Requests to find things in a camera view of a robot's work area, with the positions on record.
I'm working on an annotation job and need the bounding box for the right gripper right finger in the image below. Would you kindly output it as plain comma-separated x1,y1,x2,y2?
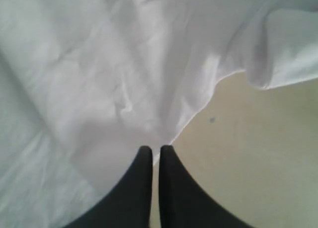
159,146,240,228

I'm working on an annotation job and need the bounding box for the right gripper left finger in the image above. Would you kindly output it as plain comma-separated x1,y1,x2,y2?
66,146,153,228

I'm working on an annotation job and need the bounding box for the white t-shirt red print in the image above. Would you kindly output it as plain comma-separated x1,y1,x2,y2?
0,0,318,228

